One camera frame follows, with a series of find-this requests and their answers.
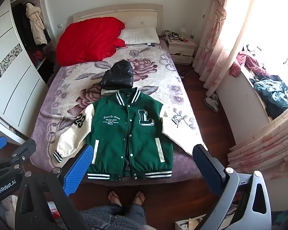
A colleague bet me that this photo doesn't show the dark hanging clothes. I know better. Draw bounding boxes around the dark hanging clothes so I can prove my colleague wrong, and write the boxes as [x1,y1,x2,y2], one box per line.
[12,3,34,53]

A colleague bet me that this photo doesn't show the white wardrobe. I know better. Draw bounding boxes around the white wardrobe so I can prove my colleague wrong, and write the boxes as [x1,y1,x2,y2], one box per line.
[0,0,55,144]

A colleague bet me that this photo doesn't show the cream bed headboard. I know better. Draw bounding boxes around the cream bed headboard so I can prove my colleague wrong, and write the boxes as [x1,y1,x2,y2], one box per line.
[73,4,164,36]

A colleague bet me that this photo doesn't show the floral fleece blanket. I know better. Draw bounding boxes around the floral fleece blanket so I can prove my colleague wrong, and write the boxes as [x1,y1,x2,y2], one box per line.
[30,41,208,180]

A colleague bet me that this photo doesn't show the maroon cloth pile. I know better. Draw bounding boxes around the maroon cloth pile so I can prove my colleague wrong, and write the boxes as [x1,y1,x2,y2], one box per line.
[229,50,267,77]

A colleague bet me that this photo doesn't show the person's grey fleece pants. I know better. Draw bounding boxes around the person's grey fleece pants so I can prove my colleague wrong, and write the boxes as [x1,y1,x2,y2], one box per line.
[79,204,149,230]

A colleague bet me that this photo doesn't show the pink floral loose curtain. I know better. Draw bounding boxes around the pink floral loose curtain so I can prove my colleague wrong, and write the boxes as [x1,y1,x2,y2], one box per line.
[227,111,288,180]

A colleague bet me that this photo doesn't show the person's foot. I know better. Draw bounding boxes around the person's foot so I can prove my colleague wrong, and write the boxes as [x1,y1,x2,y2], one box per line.
[108,190,122,208]
[132,191,144,206]

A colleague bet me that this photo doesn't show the white nightstand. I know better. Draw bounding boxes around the white nightstand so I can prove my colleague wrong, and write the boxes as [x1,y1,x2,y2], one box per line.
[167,37,197,65]

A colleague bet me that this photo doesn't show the white pillow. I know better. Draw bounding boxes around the white pillow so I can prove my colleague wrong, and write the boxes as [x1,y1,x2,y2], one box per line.
[119,27,160,45]

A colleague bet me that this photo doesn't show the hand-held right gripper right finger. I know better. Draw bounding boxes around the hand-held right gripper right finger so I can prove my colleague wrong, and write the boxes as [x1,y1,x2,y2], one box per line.
[192,144,272,230]

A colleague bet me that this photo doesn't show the black folded jacket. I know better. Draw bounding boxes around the black folded jacket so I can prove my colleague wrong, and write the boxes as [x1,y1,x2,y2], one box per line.
[101,60,134,90]

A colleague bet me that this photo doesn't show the teal clothes pile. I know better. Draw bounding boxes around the teal clothes pile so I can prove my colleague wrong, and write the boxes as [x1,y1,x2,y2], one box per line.
[253,75,288,119]

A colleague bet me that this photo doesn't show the cream hanging coat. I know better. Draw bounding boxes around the cream hanging coat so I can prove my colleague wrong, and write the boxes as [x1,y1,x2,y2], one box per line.
[26,2,48,45]

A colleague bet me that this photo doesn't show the person's right foot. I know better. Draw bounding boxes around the person's right foot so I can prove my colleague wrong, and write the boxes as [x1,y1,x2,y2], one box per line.
[132,191,144,206]

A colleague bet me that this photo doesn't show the person's left foot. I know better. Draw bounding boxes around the person's left foot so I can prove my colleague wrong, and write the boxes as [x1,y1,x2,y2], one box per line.
[108,190,122,208]

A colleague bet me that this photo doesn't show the green varsity jacket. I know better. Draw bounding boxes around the green varsity jacket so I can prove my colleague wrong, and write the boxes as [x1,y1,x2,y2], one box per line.
[53,87,208,181]

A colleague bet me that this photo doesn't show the white cardboard box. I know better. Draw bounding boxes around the white cardboard box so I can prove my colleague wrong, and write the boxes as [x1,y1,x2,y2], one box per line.
[175,216,204,230]

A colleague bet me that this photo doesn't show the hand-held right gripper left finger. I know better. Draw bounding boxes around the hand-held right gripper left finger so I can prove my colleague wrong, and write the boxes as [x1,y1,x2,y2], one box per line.
[15,144,94,230]

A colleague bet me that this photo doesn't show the pink cloth pile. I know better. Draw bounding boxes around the pink cloth pile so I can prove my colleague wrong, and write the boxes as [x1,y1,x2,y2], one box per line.
[1,195,21,228]

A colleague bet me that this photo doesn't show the red duvet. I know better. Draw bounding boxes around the red duvet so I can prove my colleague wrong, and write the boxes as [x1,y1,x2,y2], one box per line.
[56,17,126,66]

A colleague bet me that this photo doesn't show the pink floral tied curtain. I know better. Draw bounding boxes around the pink floral tied curtain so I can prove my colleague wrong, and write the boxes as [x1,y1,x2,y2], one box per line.
[192,0,234,96]

